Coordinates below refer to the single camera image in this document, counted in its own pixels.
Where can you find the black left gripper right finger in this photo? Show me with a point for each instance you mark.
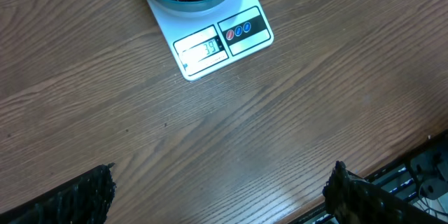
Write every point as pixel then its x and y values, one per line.
pixel 351 200

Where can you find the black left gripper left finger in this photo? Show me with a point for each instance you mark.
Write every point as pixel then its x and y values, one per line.
pixel 84 199

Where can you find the white kitchen scale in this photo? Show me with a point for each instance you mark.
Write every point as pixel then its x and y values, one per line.
pixel 206 41

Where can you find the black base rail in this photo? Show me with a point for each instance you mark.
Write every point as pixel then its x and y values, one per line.
pixel 418 177

